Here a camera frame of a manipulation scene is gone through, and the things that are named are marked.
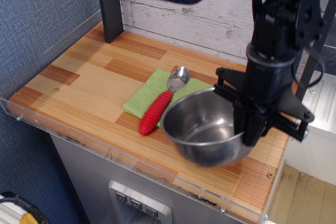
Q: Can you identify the dark grey post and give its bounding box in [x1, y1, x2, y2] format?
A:
[99, 0, 124, 43]
[296, 0, 335, 101]

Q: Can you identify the stainless steel pot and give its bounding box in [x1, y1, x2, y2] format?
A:
[161, 88, 253, 167]

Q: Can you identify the black yellow object bottom left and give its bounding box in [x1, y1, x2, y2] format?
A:
[1, 191, 50, 223]

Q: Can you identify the left dark grey post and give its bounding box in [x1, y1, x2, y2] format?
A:
[99, 0, 124, 43]

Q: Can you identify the silver dispenser button panel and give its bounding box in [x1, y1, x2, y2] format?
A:
[108, 179, 173, 223]

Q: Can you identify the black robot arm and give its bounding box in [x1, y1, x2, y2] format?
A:
[214, 0, 325, 146]

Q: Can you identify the white toy sink counter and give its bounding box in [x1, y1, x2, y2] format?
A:
[285, 73, 335, 185]

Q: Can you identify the silver toy fridge cabinet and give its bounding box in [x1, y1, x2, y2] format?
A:
[49, 132, 247, 224]

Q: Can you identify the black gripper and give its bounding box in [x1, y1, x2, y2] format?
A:
[214, 44, 314, 147]

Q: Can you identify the green folded cloth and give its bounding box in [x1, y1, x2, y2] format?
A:
[123, 69, 211, 119]

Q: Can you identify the red handled metal spoon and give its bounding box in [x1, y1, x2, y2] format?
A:
[139, 67, 190, 135]

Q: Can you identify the right dark grey post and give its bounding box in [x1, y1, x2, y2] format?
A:
[296, 0, 335, 101]

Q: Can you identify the clear acrylic counter guard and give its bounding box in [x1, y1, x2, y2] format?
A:
[1, 12, 288, 223]

